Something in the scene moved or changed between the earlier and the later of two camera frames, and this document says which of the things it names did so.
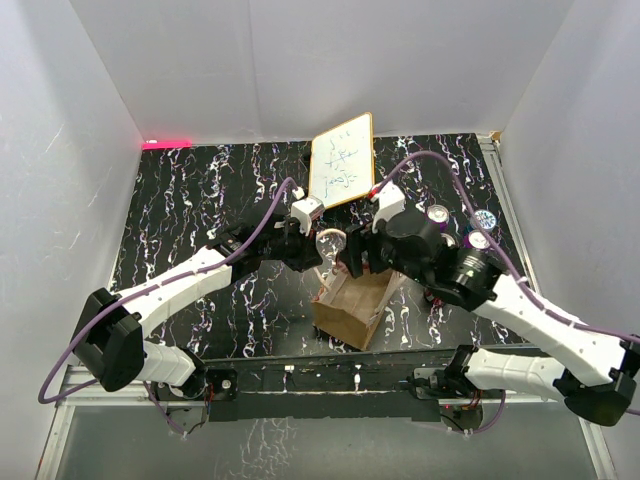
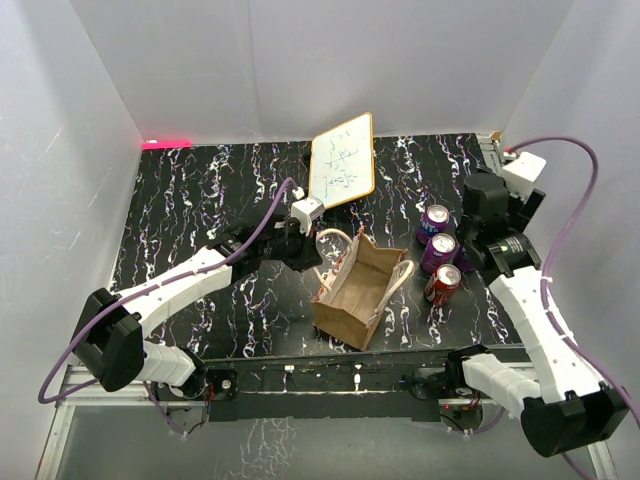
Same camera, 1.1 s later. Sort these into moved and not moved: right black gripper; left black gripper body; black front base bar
Moved: right black gripper
Not moved: left black gripper body; black front base bar
